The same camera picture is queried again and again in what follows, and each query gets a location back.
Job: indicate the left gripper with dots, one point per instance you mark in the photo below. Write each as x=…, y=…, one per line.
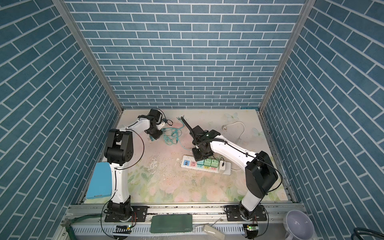
x=156, y=136

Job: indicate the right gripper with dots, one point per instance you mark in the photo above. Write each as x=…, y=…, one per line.
x=196, y=157

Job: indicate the green charger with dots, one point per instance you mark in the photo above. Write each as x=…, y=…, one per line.
x=208, y=162
x=215, y=163

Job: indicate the white power strip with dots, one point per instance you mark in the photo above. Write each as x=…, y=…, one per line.
x=189, y=162

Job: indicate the white charger adapter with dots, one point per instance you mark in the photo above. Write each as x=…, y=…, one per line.
x=222, y=166

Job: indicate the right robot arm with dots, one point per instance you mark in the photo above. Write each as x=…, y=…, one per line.
x=260, y=174

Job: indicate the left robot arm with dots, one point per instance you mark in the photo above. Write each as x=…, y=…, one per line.
x=119, y=151

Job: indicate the blue sheet at left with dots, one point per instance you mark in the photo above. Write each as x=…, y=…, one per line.
x=101, y=182

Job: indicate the white small device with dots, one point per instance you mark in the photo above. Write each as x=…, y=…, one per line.
x=211, y=231

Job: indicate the white bowl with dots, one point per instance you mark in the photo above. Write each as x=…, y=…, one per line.
x=298, y=226

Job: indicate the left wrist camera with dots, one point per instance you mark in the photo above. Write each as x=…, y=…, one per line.
x=161, y=125

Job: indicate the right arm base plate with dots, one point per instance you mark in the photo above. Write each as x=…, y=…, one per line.
x=236, y=213

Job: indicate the green box on rail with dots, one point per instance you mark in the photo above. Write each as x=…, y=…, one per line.
x=178, y=223

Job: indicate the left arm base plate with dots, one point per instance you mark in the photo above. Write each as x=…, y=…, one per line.
x=138, y=215

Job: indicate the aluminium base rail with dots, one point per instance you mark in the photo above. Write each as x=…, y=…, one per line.
x=87, y=224

